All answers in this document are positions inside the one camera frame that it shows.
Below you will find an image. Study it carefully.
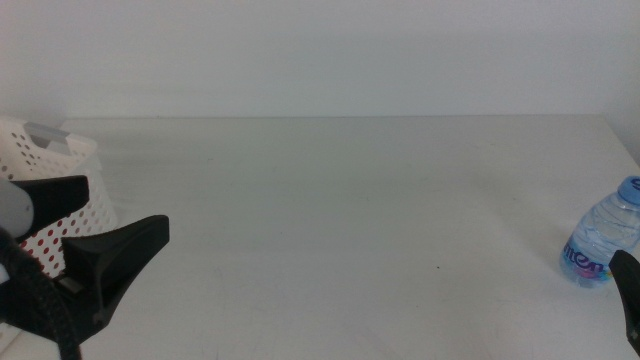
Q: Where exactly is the white perforated plastic basket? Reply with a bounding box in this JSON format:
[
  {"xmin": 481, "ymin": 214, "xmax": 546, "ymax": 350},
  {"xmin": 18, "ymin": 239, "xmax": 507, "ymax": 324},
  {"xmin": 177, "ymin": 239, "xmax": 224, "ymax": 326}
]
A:
[{"xmin": 0, "ymin": 114, "xmax": 120, "ymax": 354}]

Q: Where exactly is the clear water bottle blue cap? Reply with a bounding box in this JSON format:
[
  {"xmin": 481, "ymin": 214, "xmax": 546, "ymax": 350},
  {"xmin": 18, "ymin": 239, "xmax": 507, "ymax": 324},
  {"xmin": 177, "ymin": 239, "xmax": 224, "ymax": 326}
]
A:
[{"xmin": 558, "ymin": 174, "xmax": 640, "ymax": 290}]

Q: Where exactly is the red soda can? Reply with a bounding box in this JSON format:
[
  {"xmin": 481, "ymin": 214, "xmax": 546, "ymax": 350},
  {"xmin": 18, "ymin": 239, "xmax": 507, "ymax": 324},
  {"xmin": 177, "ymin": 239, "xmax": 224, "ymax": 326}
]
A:
[{"xmin": 19, "ymin": 213, "xmax": 104, "ymax": 277}]

